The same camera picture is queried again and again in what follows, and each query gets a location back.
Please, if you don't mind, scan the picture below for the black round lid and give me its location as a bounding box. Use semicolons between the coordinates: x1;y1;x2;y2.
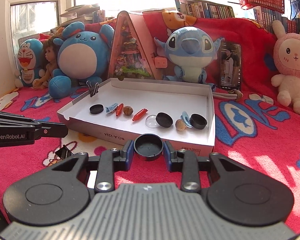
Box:
134;134;164;161

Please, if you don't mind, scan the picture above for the red cone-shaped piece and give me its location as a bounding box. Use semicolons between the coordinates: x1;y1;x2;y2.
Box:
115;103;124;117

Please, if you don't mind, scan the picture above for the long red cone piece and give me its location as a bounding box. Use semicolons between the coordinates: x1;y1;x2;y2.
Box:
132;108;148;121

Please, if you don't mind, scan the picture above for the tan walnut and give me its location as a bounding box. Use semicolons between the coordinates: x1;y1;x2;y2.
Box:
175;119;187;131

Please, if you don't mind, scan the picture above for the black round cap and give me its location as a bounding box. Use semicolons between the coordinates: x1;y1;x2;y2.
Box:
190;113;207;129

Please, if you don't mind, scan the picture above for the light blue hair clip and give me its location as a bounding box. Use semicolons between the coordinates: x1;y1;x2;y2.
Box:
180;111;192;128

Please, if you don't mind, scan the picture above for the black round puck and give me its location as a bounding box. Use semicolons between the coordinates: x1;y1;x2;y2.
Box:
155;112;173;128

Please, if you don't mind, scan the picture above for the white cardboard tray box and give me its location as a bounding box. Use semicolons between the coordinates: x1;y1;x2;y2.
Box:
57;78;216;156

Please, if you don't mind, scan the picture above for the brown walnut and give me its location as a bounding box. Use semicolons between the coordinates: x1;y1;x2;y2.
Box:
123;106;134;116

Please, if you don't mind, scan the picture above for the small binder clip on blanket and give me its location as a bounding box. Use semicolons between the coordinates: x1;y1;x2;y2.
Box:
55;145;74;160

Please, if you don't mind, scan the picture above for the clear glass dome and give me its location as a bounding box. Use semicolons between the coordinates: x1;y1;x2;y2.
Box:
145;115;159;128

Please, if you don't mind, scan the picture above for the flat black disc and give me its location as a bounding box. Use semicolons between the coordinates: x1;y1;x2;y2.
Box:
89;104;104;115

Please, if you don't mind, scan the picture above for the black binder clip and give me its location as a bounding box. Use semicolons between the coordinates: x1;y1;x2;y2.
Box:
86;80;99;97

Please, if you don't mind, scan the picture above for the Doraemon plush toy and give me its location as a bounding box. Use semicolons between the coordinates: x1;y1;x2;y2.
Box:
14;38;45;88

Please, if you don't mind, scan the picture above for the brown-haired doll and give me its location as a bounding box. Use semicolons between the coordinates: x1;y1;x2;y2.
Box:
32;37;59;89

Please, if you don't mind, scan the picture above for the pink triangular diorama house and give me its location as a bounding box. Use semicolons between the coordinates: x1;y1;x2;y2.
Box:
108;11;163;80

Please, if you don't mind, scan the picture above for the blue round mouse plush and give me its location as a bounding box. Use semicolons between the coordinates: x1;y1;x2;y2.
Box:
48;21;114;99

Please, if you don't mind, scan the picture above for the blue Stitch plush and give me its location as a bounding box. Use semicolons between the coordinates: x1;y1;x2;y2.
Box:
154;27;224;85

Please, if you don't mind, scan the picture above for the black smartphone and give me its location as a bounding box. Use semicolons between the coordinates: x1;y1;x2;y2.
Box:
219;41;242;90

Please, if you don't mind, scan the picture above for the stack of books left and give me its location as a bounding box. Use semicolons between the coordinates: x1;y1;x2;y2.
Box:
58;4;106;28

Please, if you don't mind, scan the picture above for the pink bunny plush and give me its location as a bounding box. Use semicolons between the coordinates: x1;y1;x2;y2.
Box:
271;20;300;115

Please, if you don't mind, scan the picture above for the row of books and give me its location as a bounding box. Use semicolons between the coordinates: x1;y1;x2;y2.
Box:
174;0;235;19

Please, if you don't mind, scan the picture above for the grey hair tie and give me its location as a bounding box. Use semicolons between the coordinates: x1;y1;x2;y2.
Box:
212;89;244;102

